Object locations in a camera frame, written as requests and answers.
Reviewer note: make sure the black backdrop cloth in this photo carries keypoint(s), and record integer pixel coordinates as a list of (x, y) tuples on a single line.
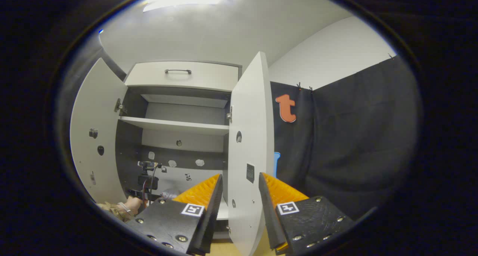
[(354, 136)]

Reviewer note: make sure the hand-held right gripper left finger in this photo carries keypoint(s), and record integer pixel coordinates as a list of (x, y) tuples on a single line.
[(210, 218)]

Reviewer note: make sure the metal door hinge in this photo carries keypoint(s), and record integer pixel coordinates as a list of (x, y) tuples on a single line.
[(119, 106), (229, 115)]

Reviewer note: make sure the white cabinet drawer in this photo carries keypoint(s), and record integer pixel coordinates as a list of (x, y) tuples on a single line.
[(209, 77)]

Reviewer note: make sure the white shoe cabinet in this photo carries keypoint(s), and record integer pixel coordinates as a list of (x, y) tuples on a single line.
[(179, 114)]

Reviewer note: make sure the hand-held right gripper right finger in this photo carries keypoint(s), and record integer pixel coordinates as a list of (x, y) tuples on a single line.
[(270, 215)]

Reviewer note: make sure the white cabinet shelf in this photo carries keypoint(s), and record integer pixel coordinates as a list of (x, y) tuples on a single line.
[(175, 126)]

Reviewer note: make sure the white cabinet door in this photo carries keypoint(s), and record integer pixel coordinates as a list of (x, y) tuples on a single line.
[(250, 110), (97, 106)]

